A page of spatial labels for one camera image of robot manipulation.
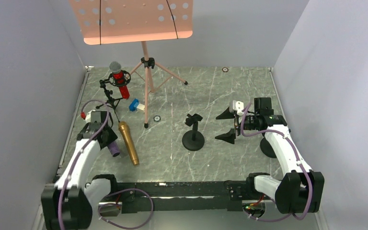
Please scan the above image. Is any purple glitter microphone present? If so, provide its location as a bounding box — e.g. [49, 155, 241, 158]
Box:
[107, 141, 120, 157]

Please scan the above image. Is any black round-base mic stand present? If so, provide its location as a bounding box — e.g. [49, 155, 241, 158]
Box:
[182, 114, 205, 151]

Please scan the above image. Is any black tripod shock-mount stand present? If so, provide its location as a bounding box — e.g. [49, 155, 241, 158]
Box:
[99, 71, 131, 122]

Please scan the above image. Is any red glitter microphone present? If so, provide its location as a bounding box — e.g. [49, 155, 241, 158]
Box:
[109, 61, 130, 99]

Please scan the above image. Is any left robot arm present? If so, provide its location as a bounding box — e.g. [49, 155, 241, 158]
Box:
[41, 122, 117, 230]

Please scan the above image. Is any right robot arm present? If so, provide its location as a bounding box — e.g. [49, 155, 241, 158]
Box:
[215, 97, 325, 220]

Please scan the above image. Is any pink music stand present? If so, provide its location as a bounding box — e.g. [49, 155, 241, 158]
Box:
[69, 0, 194, 129]

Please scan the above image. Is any gold microphone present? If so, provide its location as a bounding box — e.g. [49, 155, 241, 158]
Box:
[118, 121, 139, 166]

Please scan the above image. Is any blue toy block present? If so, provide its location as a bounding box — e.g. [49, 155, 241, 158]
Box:
[129, 99, 139, 112]

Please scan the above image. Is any cream toy block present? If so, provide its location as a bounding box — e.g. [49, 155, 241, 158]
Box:
[136, 103, 146, 111]

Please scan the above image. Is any blue poker chip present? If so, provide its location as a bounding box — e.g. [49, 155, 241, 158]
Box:
[153, 115, 161, 122]

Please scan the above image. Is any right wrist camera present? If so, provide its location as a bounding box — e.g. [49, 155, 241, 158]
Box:
[229, 100, 247, 116]

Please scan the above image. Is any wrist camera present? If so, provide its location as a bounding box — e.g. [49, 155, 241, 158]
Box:
[80, 110, 107, 124]
[229, 100, 247, 116]

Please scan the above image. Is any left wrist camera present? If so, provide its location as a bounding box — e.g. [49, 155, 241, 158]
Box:
[80, 110, 107, 124]

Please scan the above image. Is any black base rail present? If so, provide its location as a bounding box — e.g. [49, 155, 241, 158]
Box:
[100, 180, 267, 214]

